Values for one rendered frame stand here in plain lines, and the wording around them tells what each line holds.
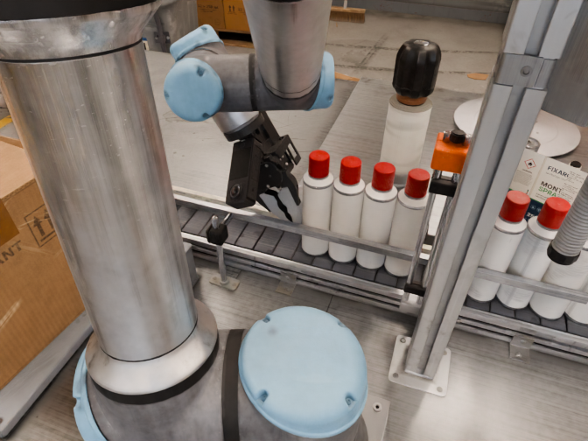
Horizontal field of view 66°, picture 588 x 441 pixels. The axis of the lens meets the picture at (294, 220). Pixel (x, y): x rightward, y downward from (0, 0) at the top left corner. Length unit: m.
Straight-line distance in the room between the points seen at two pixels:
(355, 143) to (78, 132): 0.92
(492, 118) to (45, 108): 0.36
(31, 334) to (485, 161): 0.67
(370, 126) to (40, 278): 0.84
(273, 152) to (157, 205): 0.45
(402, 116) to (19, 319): 0.74
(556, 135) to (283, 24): 1.02
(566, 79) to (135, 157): 0.34
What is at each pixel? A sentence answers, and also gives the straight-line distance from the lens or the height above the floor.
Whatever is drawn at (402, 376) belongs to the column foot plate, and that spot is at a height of 0.83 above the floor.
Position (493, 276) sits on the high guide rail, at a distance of 0.75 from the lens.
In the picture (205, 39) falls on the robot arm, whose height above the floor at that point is 1.24.
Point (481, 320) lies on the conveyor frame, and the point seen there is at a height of 0.87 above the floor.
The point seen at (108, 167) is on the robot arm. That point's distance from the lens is 0.30.
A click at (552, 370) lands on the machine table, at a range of 0.85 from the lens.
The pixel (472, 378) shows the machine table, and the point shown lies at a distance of 0.79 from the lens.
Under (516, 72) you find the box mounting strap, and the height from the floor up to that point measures 1.32.
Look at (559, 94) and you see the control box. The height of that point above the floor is 1.31.
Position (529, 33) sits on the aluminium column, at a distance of 0.43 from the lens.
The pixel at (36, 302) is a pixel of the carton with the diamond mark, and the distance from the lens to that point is 0.78.
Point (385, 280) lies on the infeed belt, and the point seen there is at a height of 0.88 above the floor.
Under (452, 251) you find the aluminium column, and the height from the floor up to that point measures 1.10.
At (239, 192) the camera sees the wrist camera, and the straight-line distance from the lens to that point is 0.70.
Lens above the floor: 1.48
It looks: 41 degrees down
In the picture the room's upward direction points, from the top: straight up
